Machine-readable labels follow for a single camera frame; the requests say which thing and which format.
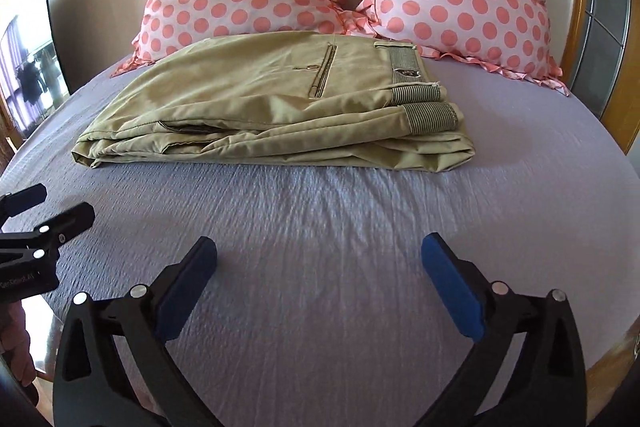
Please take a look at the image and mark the khaki tan pants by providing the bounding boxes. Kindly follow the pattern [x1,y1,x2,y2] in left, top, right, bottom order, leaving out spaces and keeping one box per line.
[72,31,475,172]

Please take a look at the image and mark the person's left hand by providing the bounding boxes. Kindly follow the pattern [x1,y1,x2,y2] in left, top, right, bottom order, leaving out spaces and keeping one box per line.
[1,301,36,387]

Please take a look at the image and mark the black flat screen television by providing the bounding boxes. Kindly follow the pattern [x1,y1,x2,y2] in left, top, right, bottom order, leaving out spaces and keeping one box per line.
[1,0,70,140]

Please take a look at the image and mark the lavender bed sheet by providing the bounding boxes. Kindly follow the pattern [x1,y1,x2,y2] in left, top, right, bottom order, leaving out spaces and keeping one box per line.
[1,61,639,426]

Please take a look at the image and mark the wooden headboard frame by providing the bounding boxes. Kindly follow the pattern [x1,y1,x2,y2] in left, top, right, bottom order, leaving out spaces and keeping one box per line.
[548,0,639,154]

